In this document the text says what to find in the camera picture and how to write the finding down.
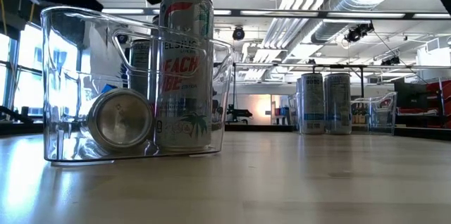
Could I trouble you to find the blue object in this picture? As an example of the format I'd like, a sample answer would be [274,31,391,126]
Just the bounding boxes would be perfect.
[101,82,118,94]

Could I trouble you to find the red and blue boxes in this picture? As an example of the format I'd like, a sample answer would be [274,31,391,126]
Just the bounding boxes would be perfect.
[273,106,292,126]

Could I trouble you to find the black monitor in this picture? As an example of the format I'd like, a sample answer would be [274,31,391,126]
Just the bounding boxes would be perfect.
[393,81,429,111]

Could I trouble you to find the silver ceiling duct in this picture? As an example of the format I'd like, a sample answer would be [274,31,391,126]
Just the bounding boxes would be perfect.
[311,0,409,44]

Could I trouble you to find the Celsius Arctic Vibe can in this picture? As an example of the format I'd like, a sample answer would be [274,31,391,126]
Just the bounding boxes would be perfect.
[323,73,352,135]
[295,77,302,133]
[299,73,326,135]

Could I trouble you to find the long ceiling light bar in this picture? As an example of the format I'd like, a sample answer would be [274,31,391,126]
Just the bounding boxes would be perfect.
[101,7,451,20]

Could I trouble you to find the window frame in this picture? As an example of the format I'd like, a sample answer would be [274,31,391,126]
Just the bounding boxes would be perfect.
[0,23,45,123]

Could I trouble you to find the red storage shelves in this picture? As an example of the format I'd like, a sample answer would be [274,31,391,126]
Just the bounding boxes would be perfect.
[424,79,451,130]

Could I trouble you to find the clear plastic bin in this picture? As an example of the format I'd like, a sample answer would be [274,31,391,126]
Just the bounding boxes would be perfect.
[40,5,235,164]
[288,92,398,136]

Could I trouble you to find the black ceiling spotlight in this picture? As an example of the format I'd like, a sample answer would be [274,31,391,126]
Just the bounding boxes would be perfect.
[344,22,375,44]
[380,54,402,66]

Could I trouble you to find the black aluminium table frame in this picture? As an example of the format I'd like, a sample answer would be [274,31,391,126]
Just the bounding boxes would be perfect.
[0,120,451,141]

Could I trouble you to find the round black ceiling camera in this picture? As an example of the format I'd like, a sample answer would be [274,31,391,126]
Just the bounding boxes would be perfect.
[231,25,246,41]

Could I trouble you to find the white ceiling baffles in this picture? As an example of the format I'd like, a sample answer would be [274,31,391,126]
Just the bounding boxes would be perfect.
[242,0,318,81]

